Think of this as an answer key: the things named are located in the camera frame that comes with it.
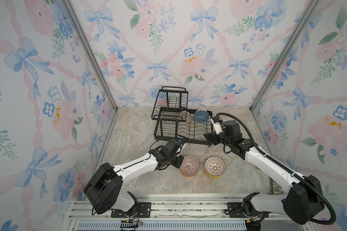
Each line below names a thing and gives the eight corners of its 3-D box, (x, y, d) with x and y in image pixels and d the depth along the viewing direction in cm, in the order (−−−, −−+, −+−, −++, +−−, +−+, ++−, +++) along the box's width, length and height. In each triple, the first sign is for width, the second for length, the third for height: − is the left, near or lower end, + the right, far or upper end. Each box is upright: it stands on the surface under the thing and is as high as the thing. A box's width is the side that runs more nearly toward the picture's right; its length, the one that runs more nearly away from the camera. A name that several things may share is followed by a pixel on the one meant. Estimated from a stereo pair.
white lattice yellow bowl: (204, 179, 86) (207, 175, 80) (202, 161, 93) (204, 156, 87) (223, 179, 86) (227, 175, 80) (220, 161, 93) (223, 156, 87)
